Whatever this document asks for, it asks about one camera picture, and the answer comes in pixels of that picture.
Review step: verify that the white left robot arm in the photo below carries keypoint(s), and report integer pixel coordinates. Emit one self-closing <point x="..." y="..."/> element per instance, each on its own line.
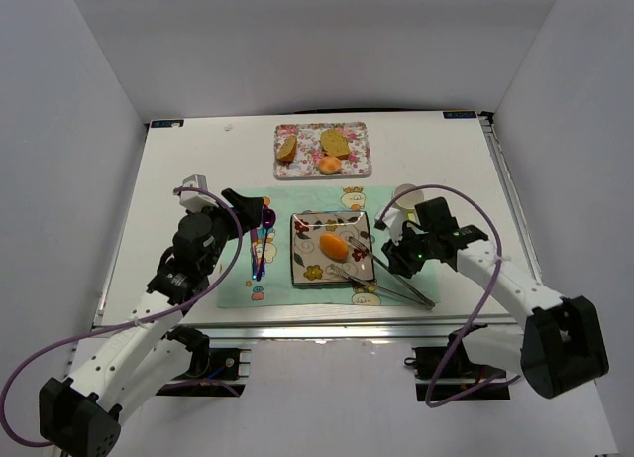
<point x="83" y="415"/>

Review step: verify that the square floral plate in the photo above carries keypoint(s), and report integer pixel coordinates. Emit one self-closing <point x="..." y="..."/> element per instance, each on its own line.
<point x="311" y="266"/>

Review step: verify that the pale yellow mug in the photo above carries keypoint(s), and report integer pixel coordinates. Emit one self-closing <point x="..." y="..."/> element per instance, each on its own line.
<point x="406" y="202"/>

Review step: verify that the mint green cartoon placemat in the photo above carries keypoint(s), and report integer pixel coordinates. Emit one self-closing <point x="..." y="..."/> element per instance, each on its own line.
<point x="275" y="288"/>

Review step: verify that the orange oval bread roll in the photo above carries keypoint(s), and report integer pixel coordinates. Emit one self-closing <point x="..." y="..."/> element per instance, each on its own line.
<point x="333" y="247"/>

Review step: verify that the blue label sticker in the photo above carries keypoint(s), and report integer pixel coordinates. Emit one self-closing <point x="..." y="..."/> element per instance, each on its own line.
<point x="459" y="114"/>
<point x="167" y="123"/>

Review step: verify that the iridescent purple spoon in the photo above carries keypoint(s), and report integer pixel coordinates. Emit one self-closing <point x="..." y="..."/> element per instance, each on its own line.
<point x="269" y="218"/>

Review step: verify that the large brown bread slice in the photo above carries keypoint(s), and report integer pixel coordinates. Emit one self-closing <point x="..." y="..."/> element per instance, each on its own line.
<point x="335" y="144"/>

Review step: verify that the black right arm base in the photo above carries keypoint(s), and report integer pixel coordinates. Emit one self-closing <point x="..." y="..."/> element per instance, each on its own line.
<point x="425" y="360"/>

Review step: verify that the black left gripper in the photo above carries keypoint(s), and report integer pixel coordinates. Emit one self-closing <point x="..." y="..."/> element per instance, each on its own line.
<point x="240" y="214"/>

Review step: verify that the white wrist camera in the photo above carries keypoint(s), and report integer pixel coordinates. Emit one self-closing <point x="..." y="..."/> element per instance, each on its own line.
<point x="191" y="194"/>
<point x="392" y="221"/>

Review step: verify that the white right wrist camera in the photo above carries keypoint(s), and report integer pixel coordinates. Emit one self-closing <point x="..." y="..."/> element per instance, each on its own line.
<point x="392" y="221"/>

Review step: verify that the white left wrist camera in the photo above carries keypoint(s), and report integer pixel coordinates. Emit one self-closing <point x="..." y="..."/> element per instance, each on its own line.
<point x="191" y="194"/>

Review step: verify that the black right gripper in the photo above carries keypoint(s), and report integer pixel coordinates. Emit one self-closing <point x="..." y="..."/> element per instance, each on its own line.
<point x="403" y="252"/>

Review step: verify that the metal serving tongs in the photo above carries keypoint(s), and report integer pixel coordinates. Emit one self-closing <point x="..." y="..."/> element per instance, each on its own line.
<point x="414" y="296"/>

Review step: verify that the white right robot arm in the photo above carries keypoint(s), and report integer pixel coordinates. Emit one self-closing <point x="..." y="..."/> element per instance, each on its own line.
<point x="561" y="344"/>

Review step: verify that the brown bread slice left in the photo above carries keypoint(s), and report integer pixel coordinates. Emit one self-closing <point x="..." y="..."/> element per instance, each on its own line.
<point x="286" y="152"/>

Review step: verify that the blue label sticker left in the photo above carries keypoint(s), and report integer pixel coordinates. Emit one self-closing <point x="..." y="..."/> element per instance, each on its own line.
<point x="167" y="123"/>

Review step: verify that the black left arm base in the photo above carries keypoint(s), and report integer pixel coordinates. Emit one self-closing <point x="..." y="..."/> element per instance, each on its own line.
<point x="208" y="363"/>

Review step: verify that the floral rectangular tray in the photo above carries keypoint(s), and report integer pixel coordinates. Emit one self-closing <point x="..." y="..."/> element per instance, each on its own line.
<point x="309" y="151"/>

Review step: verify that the iridescent purple knife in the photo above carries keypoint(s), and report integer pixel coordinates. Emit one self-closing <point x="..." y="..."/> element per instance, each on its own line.
<point x="255" y="257"/>

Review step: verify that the blue label sticker right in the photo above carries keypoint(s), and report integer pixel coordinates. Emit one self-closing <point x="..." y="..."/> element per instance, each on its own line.
<point x="459" y="114"/>

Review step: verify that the round scored bread bun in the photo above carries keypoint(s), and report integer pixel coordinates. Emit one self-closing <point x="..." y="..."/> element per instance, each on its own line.
<point x="329" y="165"/>

